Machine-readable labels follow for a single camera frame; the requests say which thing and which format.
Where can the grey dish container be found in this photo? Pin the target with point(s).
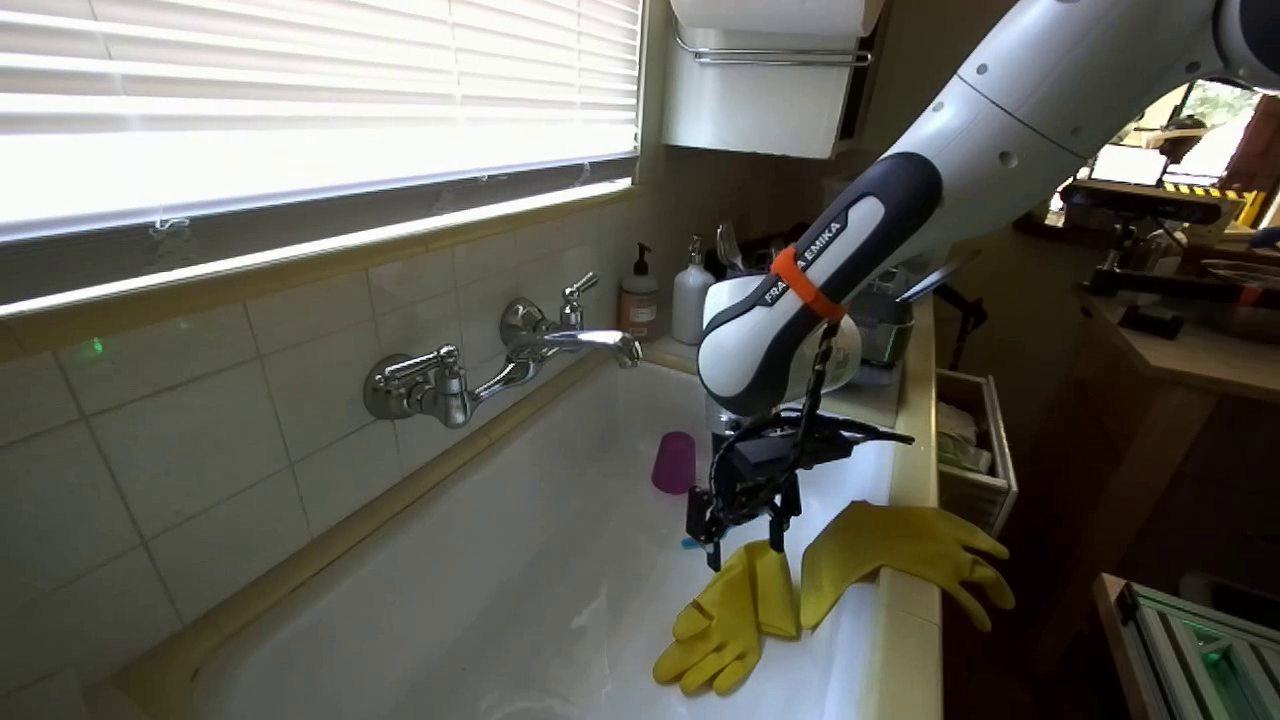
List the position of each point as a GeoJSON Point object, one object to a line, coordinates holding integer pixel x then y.
{"type": "Point", "coordinates": [885, 320]}

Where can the purple plastic cup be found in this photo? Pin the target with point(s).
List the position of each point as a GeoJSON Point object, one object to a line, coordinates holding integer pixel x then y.
{"type": "Point", "coordinates": [675, 464]}

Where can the wide white window blind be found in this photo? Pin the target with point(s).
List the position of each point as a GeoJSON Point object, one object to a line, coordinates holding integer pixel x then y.
{"type": "Point", "coordinates": [305, 93]}

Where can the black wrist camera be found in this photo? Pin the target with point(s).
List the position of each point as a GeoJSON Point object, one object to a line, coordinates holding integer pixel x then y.
{"type": "Point", "coordinates": [835, 437]}

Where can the chrome wall tap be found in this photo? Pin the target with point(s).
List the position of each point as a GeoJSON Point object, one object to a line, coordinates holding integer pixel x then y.
{"type": "Point", "coordinates": [443, 382]}

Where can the green edged robot cart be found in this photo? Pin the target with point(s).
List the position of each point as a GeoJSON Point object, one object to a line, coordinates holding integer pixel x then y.
{"type": "Point", "coordinates": [1187, 654]}

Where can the open wooden drawer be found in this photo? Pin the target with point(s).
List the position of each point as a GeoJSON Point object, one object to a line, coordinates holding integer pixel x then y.
{"type": "Point", "coordinates": [973, 447]}

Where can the white ceramic sink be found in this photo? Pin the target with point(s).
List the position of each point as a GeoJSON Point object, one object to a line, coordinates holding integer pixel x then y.
{"type": "Point", "coordinates": [532, 587]}

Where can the white wall cabinet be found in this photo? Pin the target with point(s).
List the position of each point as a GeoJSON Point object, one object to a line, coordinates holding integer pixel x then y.
{"type": "Point", "coordinates": [760, 93]}

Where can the brown soap pump bottle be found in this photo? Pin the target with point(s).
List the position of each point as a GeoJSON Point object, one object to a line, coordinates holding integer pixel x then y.
{"type": "Point", "coordinates": [643, 303]}

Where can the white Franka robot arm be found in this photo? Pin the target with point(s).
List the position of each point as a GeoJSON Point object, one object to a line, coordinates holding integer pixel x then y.
{"type": "Point", "coordinates": [984, 144]}

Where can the wooden side table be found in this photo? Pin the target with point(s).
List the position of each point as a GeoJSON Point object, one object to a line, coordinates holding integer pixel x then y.
{"type": "Point", "coordinates": [1187, 346]}

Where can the white dish soap bottle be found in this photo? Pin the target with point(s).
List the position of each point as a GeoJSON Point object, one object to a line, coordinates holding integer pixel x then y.
{"type": "Point", "coordinates": [688, 303]}

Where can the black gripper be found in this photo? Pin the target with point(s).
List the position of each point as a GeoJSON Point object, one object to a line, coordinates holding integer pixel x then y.
{"type": "Point", "coordinates": [759, 475]}

